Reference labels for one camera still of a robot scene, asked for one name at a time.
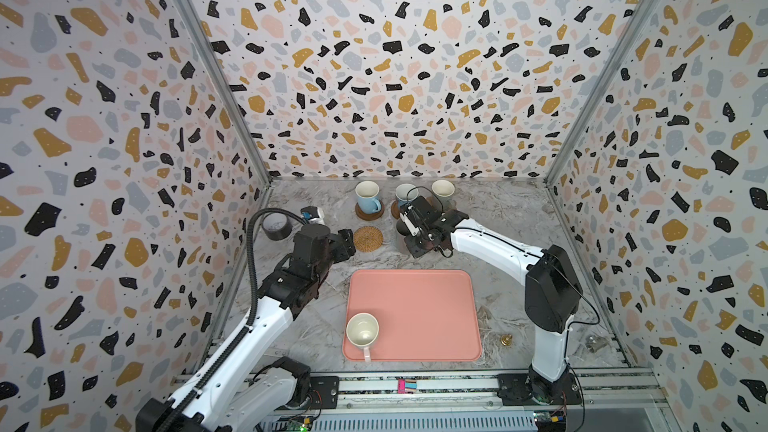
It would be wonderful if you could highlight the woven rattan coaster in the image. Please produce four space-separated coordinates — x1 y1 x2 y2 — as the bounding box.
353 226 384 253

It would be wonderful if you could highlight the brown wooden coaster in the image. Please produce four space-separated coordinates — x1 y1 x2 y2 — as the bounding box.
355 203 384 222
390 200 400 220

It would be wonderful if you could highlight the white mug grey handle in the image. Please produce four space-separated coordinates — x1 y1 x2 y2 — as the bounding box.
431 179 456 210

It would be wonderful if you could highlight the light blue mug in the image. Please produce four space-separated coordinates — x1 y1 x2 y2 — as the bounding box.
395 183 419 207

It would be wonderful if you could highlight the white mug blue handle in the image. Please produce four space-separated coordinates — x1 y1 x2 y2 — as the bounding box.
355 181 382 215

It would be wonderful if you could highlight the white mug pink handle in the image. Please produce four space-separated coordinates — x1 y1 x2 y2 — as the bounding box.
346 313 380 363

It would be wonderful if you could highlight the dark grey mug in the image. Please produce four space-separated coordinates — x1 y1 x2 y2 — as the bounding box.
395 219 410 255

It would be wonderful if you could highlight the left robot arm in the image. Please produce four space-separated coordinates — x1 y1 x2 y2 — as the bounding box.
136 224 356 431

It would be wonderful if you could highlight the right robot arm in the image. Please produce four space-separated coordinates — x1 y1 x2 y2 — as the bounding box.
399 197 583 404

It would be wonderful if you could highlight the black tape roll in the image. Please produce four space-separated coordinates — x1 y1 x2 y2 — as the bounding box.
261 213 293 242

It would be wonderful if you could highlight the pink silicone tray mat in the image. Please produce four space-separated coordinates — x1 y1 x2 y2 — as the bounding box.
347 270 483 362

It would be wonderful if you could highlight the small silver bell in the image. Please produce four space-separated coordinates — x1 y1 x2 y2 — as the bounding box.
585 335 610 353

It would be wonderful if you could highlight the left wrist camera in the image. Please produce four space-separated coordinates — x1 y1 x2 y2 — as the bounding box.
301 206 325 225

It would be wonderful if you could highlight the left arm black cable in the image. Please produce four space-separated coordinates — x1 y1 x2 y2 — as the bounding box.
167 208 310 421

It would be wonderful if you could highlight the aluminium front rail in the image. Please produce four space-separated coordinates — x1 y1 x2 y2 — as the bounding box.
158 368 667 432

